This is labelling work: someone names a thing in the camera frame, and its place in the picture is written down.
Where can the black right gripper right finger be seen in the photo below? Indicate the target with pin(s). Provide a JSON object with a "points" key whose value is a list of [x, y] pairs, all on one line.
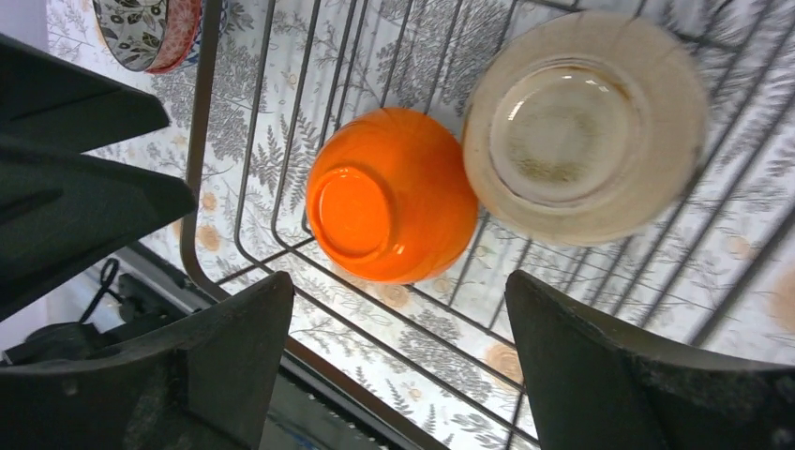
{"points": [[596, 382]]}

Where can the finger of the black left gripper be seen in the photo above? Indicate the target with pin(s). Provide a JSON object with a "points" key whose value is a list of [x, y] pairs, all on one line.
{"points": [[47, 101], [63, 211]]}

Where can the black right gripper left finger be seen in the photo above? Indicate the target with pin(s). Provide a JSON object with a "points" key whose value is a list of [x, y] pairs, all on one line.
{"points": [[202, 382]]}

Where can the pink patterned bowl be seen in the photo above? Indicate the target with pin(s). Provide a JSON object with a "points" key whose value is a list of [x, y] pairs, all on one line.
{"points": [[148, 36]]}

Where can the orange glossy bowl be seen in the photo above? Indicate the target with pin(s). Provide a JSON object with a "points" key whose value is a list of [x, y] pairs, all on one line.
{"points": [[388, 199]]}

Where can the beige bowl with leaf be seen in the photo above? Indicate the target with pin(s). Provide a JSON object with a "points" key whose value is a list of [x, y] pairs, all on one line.
{"points": [[585, 128]]}

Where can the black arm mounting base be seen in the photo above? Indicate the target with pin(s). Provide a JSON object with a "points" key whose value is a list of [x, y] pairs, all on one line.
{"points": [[304, 413]]}

